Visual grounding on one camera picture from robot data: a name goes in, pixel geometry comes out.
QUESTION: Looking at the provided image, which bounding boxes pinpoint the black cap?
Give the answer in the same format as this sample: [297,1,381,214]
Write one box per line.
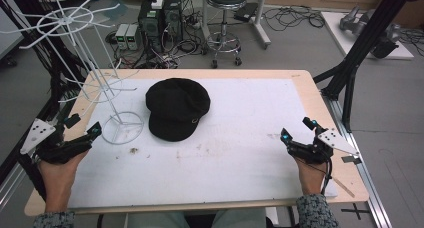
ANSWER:
[145,77,212,143]

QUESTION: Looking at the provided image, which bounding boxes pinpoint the person's left hand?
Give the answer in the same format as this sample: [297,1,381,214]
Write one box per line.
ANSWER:
[37,150,90,213]

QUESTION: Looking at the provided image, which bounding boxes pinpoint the person's legs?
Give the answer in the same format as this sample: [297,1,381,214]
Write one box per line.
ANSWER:
[127,207,268,228]

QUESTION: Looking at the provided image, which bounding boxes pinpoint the white table leg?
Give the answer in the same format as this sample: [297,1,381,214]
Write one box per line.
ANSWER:
[252,0,273,51]

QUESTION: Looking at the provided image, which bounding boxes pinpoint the white foam mat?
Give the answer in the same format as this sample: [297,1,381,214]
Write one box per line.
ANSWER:
[67,77,339,210]

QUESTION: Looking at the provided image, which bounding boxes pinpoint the grey power supply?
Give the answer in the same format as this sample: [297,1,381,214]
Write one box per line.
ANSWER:
[114,23,130,51]
[125,23,143,51]

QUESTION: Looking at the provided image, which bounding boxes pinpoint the white wire hat rack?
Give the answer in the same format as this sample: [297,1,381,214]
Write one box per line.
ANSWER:
[0,0,145,146]

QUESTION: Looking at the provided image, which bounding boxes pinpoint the white floor board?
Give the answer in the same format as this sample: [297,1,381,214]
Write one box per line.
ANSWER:
[320,10,415,61]

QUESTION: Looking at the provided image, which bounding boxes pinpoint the black computer tower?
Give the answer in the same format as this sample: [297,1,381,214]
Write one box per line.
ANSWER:
[137,0,165,53]
[162,0,184,44]

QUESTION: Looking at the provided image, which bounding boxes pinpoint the tangle of cables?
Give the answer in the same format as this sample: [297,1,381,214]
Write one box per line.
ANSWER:
[105,29,209,70]

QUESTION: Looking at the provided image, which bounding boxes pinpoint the grey robot part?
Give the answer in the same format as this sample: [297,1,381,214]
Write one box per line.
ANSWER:
[339,5,402,60]

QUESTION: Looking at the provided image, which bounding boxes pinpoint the thin wooden stick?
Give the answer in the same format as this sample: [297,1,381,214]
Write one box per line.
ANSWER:
[331,176,356,199]

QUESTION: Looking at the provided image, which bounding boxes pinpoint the black tape piece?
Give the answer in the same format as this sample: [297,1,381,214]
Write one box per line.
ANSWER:
[340,155,363,165]

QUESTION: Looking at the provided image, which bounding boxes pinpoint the aluminium rail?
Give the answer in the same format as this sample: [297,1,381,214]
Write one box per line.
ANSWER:
[320,89,394,228]

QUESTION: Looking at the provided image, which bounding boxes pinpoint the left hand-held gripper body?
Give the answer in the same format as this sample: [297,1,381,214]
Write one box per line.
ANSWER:
[19,118,94,165]

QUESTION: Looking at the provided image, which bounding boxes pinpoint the person's right hand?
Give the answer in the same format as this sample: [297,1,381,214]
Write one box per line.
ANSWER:
[293,155,330,196]

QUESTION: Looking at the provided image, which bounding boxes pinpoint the black floor cables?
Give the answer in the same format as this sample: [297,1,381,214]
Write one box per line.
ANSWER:
[262,5,326,33]

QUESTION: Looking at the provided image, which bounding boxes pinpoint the black metal frame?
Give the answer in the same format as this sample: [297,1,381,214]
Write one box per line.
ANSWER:
[312,0,420,133]

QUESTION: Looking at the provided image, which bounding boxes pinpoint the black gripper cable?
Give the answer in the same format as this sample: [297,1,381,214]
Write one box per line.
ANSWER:
[320,157,334,196]

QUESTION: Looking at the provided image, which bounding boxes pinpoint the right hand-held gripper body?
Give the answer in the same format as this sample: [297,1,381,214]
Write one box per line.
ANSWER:
[285,128,361,165]

